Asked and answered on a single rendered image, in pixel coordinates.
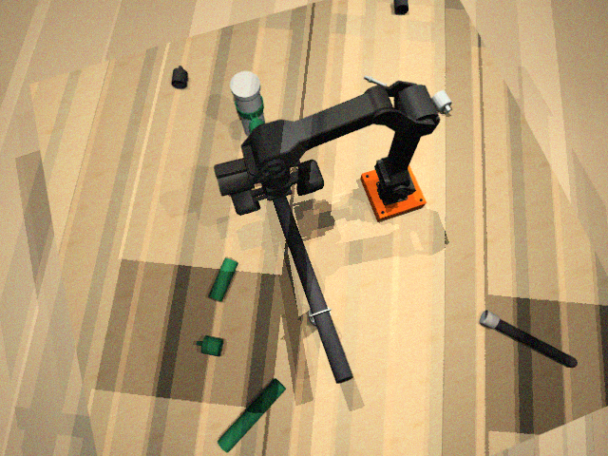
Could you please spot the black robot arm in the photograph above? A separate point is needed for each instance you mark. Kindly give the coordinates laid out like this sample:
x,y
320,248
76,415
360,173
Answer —
x,y
273,148

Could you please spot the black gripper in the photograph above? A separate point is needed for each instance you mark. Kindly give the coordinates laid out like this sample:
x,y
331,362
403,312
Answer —
x,y
307,177

